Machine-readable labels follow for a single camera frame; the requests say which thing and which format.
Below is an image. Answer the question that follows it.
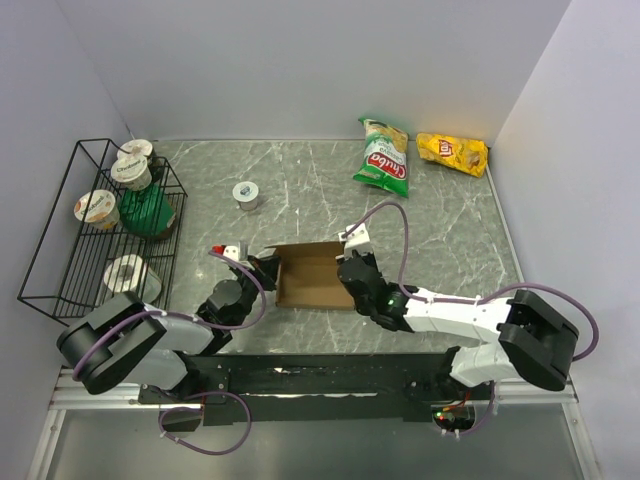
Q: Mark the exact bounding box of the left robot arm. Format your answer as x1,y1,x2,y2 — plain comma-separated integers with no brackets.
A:
56,255,281,402

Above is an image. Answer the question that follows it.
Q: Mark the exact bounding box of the green bottle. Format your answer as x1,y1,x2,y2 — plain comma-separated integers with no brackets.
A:
118,184,176,240

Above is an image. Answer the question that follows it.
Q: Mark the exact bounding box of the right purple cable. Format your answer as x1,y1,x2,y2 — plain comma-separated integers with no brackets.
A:
342,201,600,362

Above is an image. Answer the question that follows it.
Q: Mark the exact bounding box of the Chobani yogurt cup front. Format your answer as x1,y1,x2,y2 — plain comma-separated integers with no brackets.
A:
74,189,120,230

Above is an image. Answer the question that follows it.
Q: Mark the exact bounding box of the brown cardboard box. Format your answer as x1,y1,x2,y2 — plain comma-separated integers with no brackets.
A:
271,241,354,311

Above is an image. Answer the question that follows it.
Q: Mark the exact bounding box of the black wire rack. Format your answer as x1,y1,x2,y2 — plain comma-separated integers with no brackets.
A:
17,138,187,327

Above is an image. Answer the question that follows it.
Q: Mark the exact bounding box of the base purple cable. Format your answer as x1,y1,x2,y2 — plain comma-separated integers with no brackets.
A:
158,392,253,456

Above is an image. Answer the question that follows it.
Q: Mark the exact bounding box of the green Chuba snack bag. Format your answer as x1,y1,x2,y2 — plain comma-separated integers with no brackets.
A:
353,117,409,198

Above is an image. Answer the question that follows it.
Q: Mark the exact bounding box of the white tape roll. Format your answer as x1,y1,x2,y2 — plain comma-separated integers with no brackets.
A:
103,254,163,303

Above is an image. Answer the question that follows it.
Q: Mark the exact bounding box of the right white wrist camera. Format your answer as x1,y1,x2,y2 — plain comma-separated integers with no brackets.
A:
338,223,373,259

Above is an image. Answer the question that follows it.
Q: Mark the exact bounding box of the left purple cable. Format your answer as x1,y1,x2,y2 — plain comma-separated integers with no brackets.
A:
72,249,269,382

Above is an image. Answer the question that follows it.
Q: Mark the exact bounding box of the Chobani yogurt cup middle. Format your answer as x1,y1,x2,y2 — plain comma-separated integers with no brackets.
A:
111,155,152,191

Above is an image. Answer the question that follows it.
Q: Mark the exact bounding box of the yellow Lays chips bag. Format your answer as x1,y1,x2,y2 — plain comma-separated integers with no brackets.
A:
416,133,489,178

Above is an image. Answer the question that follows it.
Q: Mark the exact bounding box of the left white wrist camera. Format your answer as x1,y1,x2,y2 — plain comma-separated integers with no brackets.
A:
211,241,248,262

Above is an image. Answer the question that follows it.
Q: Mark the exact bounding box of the chobani yogurt cup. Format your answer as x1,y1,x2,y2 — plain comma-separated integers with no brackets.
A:
74,189,120,230
111,155,152,191

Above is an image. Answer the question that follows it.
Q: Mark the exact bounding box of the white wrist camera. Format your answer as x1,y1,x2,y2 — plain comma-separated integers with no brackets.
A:
211,241,248,262
338,223,373,259

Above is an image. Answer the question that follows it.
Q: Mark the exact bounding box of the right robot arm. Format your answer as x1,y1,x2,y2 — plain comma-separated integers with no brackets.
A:
337,253,579,399

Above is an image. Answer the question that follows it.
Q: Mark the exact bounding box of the small white yogurt cup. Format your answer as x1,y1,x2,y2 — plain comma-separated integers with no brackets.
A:
232,181,259,211

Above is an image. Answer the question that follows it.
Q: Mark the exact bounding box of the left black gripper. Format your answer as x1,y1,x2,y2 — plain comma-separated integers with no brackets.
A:
231,255,283,329

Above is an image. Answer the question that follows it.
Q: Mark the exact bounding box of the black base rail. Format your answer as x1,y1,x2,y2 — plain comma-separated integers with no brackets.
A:
47,349,576,426

